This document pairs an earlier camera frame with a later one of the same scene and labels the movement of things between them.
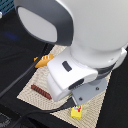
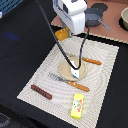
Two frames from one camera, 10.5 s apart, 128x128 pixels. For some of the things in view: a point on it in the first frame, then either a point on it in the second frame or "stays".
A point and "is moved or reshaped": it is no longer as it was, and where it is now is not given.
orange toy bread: x=43 y=61 is moved or reshaped
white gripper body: x=83 y=75 to x=72 y=14
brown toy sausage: x=40 y=91 stays
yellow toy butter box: x=76 y=111 stays
